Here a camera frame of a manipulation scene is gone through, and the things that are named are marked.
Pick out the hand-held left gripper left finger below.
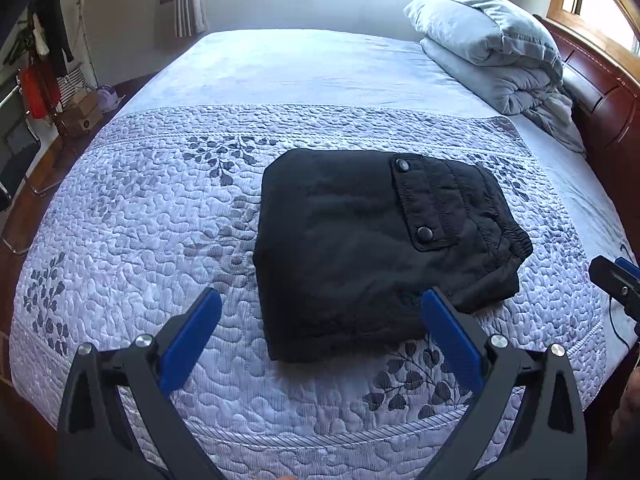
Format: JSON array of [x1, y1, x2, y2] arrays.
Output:
[[56, 287, 223, 480]]

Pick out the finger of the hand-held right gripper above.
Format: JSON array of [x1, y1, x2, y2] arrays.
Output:
[[588, 255, 640, 321]]

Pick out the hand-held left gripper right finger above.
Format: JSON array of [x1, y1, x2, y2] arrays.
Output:
[[421, 287, 588, 480]]

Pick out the black pants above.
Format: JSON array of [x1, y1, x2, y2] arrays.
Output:
[[252, 147, 533, 363]]

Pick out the bed with quilted bedspread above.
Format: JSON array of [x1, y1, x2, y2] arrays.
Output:
[[9, 29, 638, 480]]

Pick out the wooden bed headboard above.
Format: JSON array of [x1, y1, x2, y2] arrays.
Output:
[[534, 14, 640, 266]]

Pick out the cardboard boxes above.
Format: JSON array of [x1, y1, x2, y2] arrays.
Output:
[[55, 91, 103, 138]]

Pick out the small purple container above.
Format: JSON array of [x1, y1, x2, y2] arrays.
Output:
[[96, 85, 126, 113]]

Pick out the folded grey duvet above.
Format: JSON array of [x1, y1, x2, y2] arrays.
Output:
[[403, 0, 587, 155]]

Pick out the red hanging garment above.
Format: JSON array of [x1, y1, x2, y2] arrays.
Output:
[[20, 62, 61, 118]]

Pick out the dark hanging garment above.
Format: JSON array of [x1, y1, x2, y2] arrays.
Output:
[[30, 0, 75, 76]]

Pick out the black cable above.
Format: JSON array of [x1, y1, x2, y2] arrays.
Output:
[[606, 242, 640, 351]]

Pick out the black metal-frame chair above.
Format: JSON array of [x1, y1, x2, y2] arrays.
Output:
[[0, 80, 51, 256]]

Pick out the white wire rack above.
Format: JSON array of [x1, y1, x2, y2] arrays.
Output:
[[55, 62, 97, 111]]

